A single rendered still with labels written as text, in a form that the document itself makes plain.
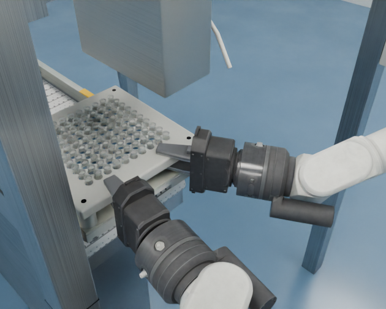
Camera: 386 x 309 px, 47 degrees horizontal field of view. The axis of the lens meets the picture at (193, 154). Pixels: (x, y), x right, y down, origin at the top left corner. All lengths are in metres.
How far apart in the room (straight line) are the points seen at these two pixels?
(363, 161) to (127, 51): 0.39
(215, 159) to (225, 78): 2.29
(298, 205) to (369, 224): 1.46
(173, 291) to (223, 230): 1.43
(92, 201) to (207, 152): 0.19
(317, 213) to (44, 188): 0.40
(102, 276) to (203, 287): 0.61
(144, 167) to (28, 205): 0.23
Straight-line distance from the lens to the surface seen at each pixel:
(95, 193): 0.69
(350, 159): 0.70
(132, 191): 0.61
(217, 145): 0.71
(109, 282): 1.15
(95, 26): 0.78
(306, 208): 0.71
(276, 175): 0.69
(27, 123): 0.49
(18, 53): 0.45
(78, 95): 1.08
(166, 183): 0.76
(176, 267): 0.56
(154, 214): 0.61
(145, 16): 0.66
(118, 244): 0.89
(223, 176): 0.72
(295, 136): 2.53
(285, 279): 1.88
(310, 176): 0.68
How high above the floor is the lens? 1.54
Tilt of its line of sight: 41 degrees down
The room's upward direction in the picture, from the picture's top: straight up
